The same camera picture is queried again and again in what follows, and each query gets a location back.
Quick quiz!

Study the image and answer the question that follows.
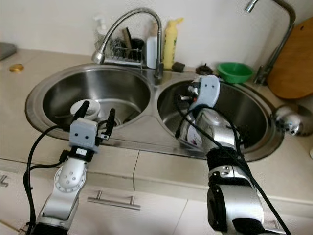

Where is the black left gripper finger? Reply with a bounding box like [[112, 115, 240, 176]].
[[73, 100, 91, 123], [105, 109, 116, 139]]

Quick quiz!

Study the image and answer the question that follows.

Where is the white plate with printed pattern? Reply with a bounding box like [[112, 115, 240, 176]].
[[186, 122, 211, 150]]

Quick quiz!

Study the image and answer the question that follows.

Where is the white kitchen cabinet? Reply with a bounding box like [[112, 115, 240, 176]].
[[0, 157, 313, 235]]

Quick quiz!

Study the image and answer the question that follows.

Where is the small white bowl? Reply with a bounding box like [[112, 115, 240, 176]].
[[70, 99, 101, 121]]

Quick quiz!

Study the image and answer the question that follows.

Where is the dark sink strainer plug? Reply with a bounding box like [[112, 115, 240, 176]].
[[196, 64, 214, 77]]

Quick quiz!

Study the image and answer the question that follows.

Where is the small black sponge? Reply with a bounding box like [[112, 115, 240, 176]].
[[171, 62, 186, 73]]

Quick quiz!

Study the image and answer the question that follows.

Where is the double basin steel sink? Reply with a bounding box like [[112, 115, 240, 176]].
[[25, 63, 285, 162]]

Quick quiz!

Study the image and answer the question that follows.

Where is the green plastic bowl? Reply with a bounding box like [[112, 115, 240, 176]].
[[217, 62, 254, 84]]

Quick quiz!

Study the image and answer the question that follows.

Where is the yellow detergent bottle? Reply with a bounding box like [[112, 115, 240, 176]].
[[163, 18, 184, 70]]

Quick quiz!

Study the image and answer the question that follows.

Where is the plain white plastic bottle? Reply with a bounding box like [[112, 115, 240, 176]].
[[146, 22, 161, 70]]

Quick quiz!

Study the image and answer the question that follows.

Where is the black utensil cup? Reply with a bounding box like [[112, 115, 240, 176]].
[[122, 28, 145, 62]]

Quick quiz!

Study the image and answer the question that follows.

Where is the clear soap pump bottle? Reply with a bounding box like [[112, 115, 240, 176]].
[[94, 15, 111, 52]]

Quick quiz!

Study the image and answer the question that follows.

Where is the grey flat appliance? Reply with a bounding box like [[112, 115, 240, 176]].
[[0, 42, 18, 61]]

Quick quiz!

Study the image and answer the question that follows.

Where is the smooth steel gooseneck faucet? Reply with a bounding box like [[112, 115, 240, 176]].
[[245, 0, 297, 85]]

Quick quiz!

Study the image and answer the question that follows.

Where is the round wooden cutting board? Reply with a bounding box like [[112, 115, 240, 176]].
[[267, 17, 313, 100]]

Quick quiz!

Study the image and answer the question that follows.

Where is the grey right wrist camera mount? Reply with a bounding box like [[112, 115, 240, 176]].
[[196, 75, 221, 111]]

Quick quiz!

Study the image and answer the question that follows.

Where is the flexible steel hose faucet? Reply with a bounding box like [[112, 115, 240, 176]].
[[92, 8, 163, 85]]

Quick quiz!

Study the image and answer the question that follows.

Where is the steel wire sink rack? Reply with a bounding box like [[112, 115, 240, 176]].
[[95, 39, 145, 67]]

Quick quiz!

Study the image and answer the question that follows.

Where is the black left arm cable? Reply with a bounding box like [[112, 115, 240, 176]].
[[23, 125, 74, 235]]

